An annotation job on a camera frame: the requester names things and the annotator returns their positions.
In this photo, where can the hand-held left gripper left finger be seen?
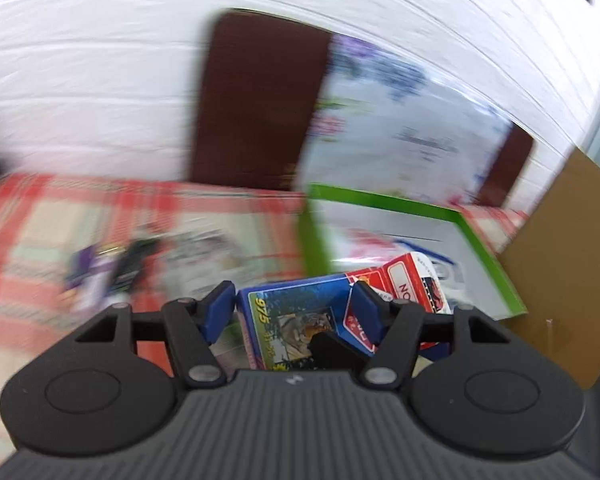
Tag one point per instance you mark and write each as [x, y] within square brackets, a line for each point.
[219, 310]

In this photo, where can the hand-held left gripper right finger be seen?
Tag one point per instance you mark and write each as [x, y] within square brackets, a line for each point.
[366, 310]

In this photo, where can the red playing card box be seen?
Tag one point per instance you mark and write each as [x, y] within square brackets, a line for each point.
[410, 275]

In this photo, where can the blue playing card box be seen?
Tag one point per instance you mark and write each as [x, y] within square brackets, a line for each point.
[290, 310]

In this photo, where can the green cardboard box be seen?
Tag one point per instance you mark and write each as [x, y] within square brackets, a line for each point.
[315, 230]

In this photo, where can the black marker with green label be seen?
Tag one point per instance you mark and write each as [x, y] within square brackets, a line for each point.
[134, 260]

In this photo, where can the purple white packet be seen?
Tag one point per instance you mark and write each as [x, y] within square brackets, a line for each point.
[87, 275]

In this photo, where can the white floral pillow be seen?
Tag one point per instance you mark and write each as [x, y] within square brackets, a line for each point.
[395, 125]

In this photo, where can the brown chair with floral cover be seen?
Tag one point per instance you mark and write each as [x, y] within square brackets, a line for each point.
[255, 110]

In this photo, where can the brown cardboard sheet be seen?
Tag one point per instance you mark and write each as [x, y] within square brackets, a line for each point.
[565, 260]

